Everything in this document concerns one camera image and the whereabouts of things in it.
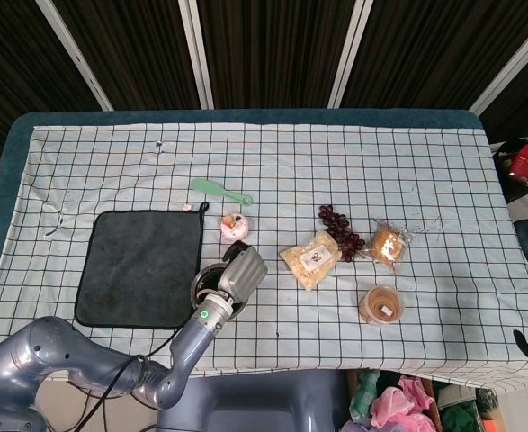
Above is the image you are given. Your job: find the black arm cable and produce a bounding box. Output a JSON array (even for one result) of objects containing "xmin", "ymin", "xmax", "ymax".
[{"xmin": 83, "ymin": 333, "xmax": 183, "ymax": 432}]

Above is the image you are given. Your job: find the red box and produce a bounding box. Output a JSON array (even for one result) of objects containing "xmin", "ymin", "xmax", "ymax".
[{"xmin": 509, "ymin": 144, "xmax": 528, "ymax": 177}]

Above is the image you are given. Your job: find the black bin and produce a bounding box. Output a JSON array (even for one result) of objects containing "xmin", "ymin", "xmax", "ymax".
[{"xmin": 491, "ymin": 139, "xmax": 528, "ymax": 203}]

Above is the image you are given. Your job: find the green plastic spatula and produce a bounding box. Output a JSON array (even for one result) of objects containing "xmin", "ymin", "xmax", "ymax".
[{"xmin": 190, "ymin": 177, "xmax": 255, "ymax": 207}]

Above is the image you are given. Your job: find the plastic-wrapped bread bun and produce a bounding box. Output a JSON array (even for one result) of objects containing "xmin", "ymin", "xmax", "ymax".
[{"xmin": 367, "ymin": 219, "xmax": 412, "ymax": 271}]

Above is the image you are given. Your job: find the clear bag of white snacks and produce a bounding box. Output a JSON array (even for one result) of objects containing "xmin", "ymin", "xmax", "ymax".
[{"xmin": 279, "ymin": 230, "xmax": 342, "ymax": 292}]

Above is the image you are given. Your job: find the purple grape bunch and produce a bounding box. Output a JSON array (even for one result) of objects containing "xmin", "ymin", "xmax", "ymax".
[{"xmin": 318, "ymin": 204, "xmax": 366, "ymax": 263}]

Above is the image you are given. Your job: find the clear tub of rubber bands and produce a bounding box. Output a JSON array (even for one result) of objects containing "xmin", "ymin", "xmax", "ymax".
[{"xmin": 357, "ymin": 284, "xmax": 405, "ymax": 326}]

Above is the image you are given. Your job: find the blue-grey robot torso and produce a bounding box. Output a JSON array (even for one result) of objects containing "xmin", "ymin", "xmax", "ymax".
[{"xmin": 157, "ymin": 371, "xmax": 351, "ymax": 432}]

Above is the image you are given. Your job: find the white partition frame post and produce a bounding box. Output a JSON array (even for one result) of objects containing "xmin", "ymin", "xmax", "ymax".
[
  {"xmin": 36, "ymin": 0, "xmax": 114, "ymax": 112},
  {"xmin": 177, "ymin": 0, "xmax": 215, "ymax": 110},
  {"xmin": 468, "ymin": 8, "xmax": 528, "ymax": 116},
  {"xmin": 328, "ymin": 0, "xmax": 373, "ymax": 108}
]

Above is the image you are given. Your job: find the green plastic bag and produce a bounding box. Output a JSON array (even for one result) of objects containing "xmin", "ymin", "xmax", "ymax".
[{"xmin": 349, "ymin": 369, "xmax": 381, "ymax": 411}]

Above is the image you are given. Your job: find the dark green cloth bundle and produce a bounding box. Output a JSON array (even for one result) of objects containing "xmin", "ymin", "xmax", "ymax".
[{"xmin": 441, "ymin": 398, "xmax": 483, "ymax": 432}]

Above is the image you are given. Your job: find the dark grey cloth mat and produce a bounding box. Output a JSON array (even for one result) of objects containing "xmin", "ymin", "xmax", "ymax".
[{"xmin": 74, "ymin": 202, "xmax": 210, "ymax": 330}]

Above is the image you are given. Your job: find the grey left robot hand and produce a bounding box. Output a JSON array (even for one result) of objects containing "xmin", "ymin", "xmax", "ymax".
[{"xmin": 218, "ymin": 240, "xmax": 269, "ymax": 311}]

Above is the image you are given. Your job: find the white checkered tablecloth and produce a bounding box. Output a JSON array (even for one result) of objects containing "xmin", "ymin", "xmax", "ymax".
[{"xmin": 0, "ymin": 121, "xmax": 528, "ymax": 392}]

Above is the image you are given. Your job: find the steel bowl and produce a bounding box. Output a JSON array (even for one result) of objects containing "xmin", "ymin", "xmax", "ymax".
[{"xmin": 190, "ymin": 264, "xmax": 252, "ymax": 321}]

